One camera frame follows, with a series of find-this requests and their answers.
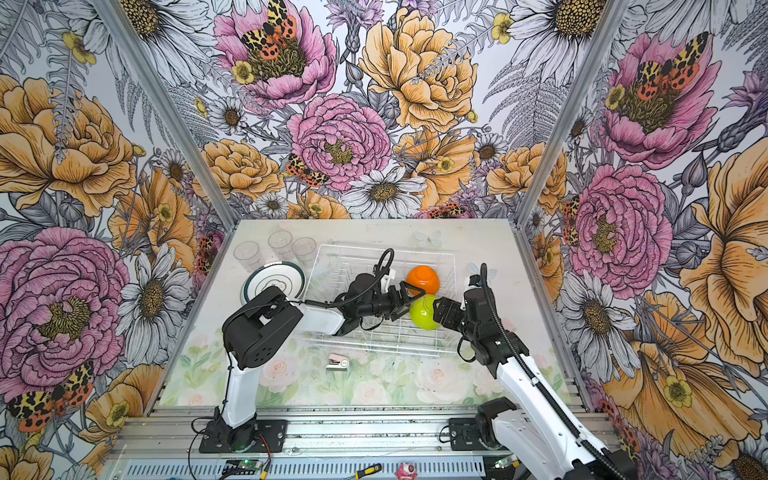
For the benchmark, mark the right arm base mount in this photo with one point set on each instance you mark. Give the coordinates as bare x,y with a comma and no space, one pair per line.
476,433

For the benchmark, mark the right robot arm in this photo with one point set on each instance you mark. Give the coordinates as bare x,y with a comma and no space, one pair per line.
530,421

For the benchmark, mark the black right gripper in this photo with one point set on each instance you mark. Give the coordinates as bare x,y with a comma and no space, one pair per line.
445,303

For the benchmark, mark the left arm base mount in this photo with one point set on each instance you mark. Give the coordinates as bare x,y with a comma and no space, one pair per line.
254,436

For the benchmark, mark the aluminium corner post left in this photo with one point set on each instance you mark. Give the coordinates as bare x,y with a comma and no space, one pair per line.
140,60

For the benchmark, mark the yellow black screwdriver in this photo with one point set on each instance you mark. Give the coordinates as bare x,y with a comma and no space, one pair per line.
365,472

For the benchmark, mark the orange plastic bowl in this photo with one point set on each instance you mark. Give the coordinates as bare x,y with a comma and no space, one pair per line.
425,278

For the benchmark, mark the pink small toy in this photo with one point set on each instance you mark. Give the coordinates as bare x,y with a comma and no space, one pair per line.
406,471

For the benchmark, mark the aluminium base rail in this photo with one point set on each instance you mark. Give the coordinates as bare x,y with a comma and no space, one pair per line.
321,443

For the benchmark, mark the clear plastic glass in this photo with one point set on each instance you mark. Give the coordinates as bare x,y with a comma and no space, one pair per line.
249,255
280,242
304,250

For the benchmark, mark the white wire dish rack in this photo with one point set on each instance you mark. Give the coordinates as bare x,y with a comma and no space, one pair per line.
336,267

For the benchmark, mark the aluminium corner post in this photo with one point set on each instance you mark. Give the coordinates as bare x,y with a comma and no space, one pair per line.
140,60
606,31

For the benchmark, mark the lime green plastic bowl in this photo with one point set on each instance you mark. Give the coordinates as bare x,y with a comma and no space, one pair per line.
422,312

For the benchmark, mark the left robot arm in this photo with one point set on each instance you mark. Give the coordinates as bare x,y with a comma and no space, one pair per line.
255,333

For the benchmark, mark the green circuit board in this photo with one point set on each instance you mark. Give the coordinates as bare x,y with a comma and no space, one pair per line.
245,467

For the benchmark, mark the teal rimmed back plate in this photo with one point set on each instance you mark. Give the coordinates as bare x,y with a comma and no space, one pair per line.
286,276

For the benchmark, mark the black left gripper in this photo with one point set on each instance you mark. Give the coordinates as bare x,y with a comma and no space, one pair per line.
398,307

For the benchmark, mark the aluminium corner post right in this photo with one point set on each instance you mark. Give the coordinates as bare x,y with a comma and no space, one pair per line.
606,31

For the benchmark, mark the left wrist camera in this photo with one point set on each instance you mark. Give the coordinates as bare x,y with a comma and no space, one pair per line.
387,280

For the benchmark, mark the floral table mat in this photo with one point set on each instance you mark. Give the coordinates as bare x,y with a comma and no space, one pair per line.
298,376

